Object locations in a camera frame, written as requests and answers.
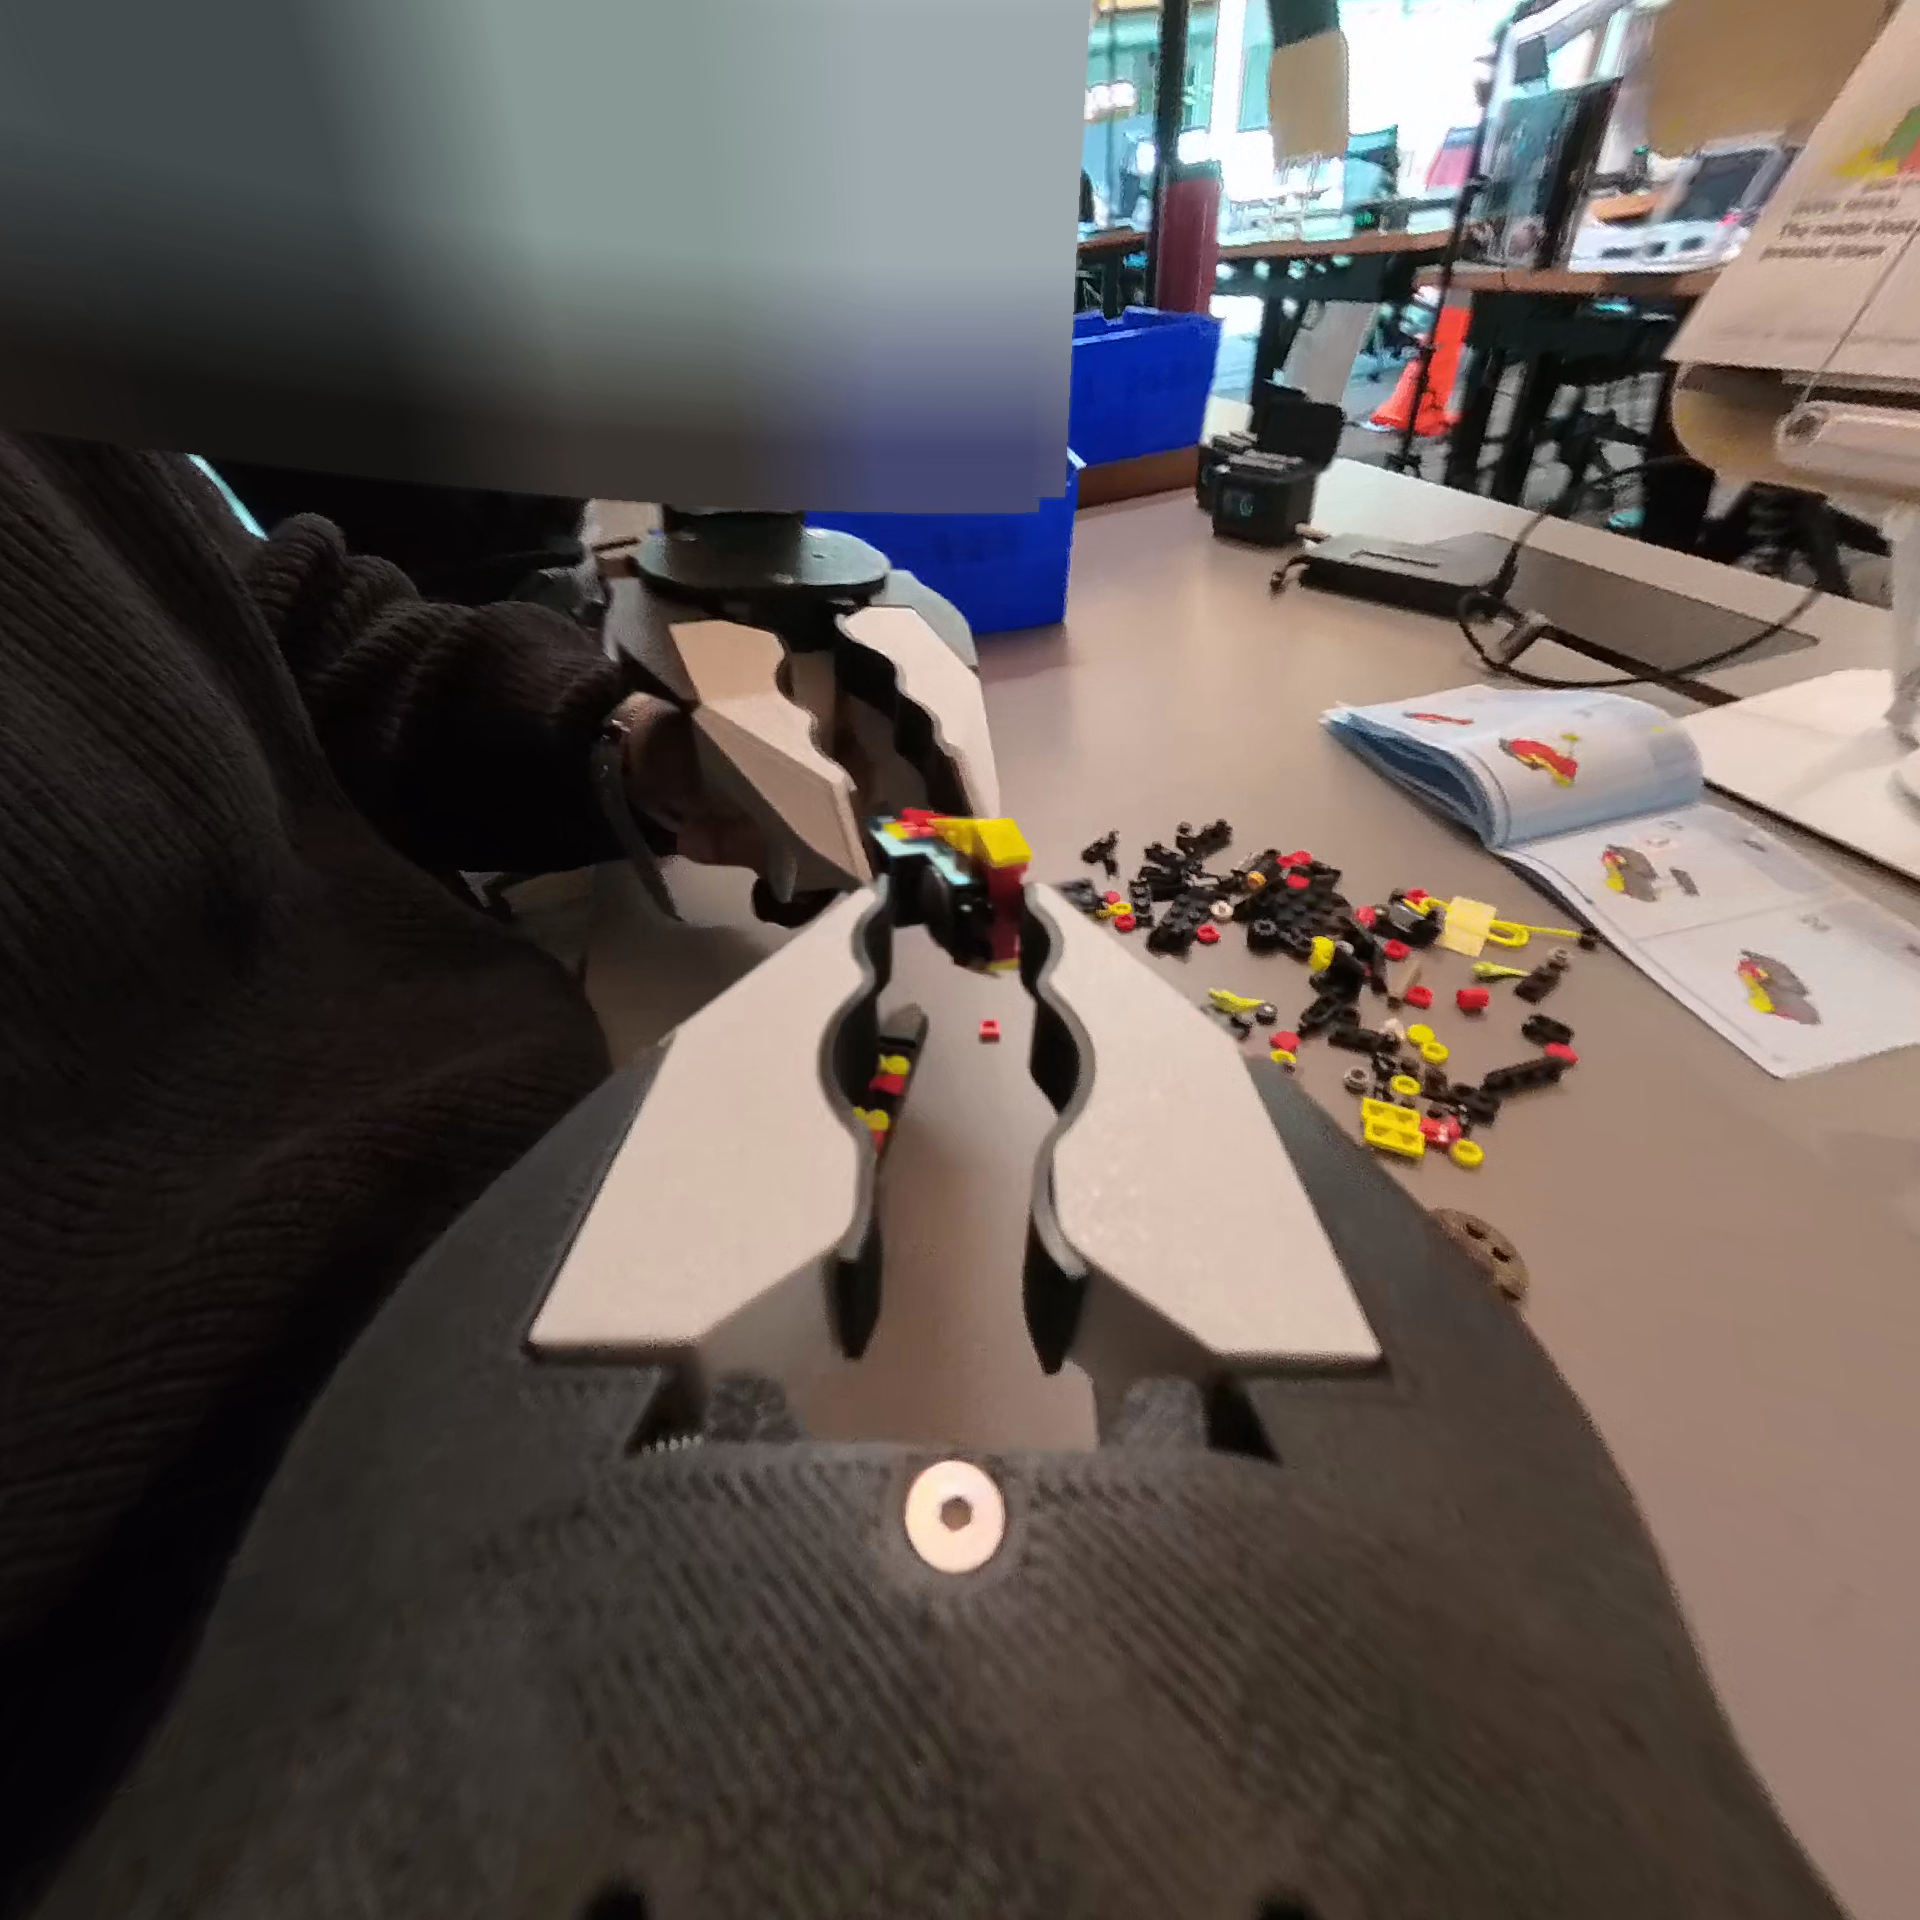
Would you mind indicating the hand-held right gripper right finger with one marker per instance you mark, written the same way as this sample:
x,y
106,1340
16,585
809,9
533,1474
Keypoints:
x,y
1200,1200

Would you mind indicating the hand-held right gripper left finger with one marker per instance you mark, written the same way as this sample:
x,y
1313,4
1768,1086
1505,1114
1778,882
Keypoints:
x,y
691,1200

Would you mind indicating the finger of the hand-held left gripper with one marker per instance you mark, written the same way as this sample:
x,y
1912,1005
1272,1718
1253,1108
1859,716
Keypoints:
x,y
757,749
938,690

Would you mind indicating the yellow black red lego model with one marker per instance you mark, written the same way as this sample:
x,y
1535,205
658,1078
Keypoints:
x,y
961,891

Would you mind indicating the pile of lego pieces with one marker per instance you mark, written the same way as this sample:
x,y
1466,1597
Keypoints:
x,y
1319,930

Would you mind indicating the person's left forearm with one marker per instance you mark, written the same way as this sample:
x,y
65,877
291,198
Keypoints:
x,y
434,704

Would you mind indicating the long red black lego assembly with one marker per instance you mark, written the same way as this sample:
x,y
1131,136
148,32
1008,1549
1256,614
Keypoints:
x,y
896,1073

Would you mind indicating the black round lego plate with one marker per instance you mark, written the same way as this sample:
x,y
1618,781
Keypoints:
x,y
1483,1257

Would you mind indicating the lego instruction booklet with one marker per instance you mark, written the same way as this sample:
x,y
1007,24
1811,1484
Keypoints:
x,y
1620,840

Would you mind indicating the person's left hand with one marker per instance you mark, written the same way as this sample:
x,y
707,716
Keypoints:
x,y
697,796

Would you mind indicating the blue bin with square tag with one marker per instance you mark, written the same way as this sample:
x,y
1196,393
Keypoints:
x,y
975,578

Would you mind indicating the wristwatch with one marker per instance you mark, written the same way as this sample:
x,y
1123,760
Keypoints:
x,y
615,809

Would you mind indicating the blue plastic bin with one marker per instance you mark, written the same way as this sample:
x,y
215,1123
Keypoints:
x,y
1148,382

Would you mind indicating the black electronic box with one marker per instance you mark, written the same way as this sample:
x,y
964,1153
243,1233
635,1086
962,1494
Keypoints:
x,y
1267,481

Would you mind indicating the person's black sweater torso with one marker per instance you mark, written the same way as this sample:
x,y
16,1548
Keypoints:
x,y
224,1125

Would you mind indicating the black flat power adapter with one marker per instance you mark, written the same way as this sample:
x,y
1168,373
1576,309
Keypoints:
x,y
1395,569

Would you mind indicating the orange traffic cone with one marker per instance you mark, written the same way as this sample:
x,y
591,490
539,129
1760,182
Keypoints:
x,y
1417,388

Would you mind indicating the background wooden desk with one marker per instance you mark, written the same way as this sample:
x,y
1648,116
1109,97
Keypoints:
x,y
1576,282

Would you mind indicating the black monitor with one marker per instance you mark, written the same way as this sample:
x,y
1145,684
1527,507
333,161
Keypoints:
x,y
1538,181

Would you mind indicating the printed paper sheet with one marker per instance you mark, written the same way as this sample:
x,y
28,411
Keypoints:
x,y
1828,224

